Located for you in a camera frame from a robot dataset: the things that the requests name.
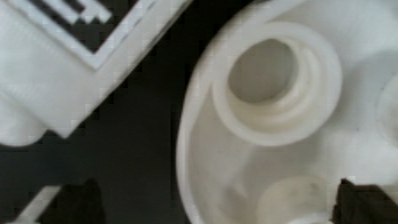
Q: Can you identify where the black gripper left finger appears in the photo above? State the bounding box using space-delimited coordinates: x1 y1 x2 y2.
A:
40 179 107 224

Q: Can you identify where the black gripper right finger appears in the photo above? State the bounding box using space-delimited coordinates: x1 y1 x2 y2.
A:
331 179 398 224

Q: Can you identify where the white round stool seat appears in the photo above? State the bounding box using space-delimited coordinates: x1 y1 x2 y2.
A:
177 0 398 224

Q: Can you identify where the white stool leg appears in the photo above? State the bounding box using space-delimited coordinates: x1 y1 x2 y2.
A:
8 186 63 224
0 0 194 147

